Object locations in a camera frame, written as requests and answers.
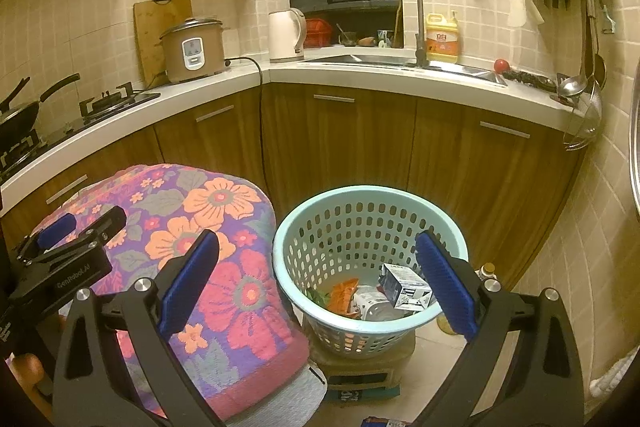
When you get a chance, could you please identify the wooden base cabinets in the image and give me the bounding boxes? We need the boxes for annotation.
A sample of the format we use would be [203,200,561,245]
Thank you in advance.
[0,82,586,308]

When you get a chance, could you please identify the steel kitchen sink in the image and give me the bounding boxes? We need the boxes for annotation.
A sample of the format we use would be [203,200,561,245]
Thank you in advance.
[300,52,508,85]

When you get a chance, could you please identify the small plastic step stool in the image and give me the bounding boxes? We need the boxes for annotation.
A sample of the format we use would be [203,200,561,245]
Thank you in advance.
[302,332,418,403]

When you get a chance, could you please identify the light teal plastic laundry basket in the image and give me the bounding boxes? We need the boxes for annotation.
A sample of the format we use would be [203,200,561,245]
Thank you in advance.
[272,185,470,355]

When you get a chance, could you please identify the red plastic basket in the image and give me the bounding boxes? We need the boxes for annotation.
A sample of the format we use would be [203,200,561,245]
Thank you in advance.
[305,18,335,48]

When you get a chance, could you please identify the wooden cutting board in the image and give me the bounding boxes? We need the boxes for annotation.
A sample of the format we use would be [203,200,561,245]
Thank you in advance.
[133,0,194,88]

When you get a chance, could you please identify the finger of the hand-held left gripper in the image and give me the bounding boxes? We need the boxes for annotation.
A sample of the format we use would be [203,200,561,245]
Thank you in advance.
[14,213,79,264]
[46,206,129,259]

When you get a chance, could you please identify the black power cable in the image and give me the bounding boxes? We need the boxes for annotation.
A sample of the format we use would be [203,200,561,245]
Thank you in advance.
[225,56,268,202]

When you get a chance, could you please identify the yellow detergent bottle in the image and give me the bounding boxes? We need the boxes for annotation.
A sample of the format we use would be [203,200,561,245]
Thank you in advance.
[425,11,460,62]

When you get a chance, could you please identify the black wok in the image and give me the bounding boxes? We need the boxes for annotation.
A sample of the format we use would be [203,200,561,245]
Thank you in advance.
[0,73,81,142]

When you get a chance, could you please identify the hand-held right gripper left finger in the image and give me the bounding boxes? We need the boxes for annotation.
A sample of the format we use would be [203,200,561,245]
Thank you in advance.
[51,229,228,427]

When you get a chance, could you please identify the wooden spatula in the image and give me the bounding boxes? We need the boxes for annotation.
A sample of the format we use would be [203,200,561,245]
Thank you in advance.
[391,0,404,49]

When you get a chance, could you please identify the steel wire strainer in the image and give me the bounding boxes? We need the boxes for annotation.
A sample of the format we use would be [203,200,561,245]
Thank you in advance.
[562,82,606,152]

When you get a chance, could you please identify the brown rice cooker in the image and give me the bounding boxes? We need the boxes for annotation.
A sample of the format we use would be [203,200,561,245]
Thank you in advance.
[160,18,231,84]

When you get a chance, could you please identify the white towel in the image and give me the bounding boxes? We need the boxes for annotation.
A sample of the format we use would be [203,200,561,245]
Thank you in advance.
[590,347,640,400]

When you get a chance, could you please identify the orange snack wrapper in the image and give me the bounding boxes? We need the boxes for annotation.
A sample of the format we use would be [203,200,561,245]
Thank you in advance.
[327,277,361,315]

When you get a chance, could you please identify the dark dish scrubber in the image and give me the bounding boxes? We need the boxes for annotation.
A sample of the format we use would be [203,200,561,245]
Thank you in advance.
[502,69,558,94]

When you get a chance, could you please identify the grey seat cushion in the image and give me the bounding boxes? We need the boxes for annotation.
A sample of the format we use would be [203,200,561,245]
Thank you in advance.
[227,349,328,427]

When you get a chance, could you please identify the blue and white carton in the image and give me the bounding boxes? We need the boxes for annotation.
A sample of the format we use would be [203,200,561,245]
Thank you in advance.
[377,263,433,310]

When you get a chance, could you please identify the white plastic packaging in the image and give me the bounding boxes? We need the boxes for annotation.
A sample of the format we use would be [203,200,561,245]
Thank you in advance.
[350,285,401,322]

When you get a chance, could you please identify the steel sink faucet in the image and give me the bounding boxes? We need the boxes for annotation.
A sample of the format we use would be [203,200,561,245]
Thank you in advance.
[371,0,430,68]

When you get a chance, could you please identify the black gas stove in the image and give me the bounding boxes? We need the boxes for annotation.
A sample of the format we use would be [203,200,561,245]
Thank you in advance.
[0,82,162,178]

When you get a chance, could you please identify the floral printed cloth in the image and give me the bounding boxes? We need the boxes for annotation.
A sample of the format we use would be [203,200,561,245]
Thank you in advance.
[30,163,311,425]

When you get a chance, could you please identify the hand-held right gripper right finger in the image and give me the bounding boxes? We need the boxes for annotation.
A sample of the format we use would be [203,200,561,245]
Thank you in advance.
[414,229,586,427]

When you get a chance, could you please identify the steel ladle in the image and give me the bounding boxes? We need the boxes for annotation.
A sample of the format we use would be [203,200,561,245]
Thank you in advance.
[557,0,601,98]

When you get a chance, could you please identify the cream electric kettle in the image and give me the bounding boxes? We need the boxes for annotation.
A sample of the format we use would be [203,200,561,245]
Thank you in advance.
[268,8,307,62]

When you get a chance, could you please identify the pale rubber glove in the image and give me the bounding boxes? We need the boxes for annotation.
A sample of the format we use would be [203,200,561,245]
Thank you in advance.
[507,0,546,28]

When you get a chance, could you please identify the brown capped bottle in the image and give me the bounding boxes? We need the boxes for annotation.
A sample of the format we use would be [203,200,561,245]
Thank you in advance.
[437,262,499,337]

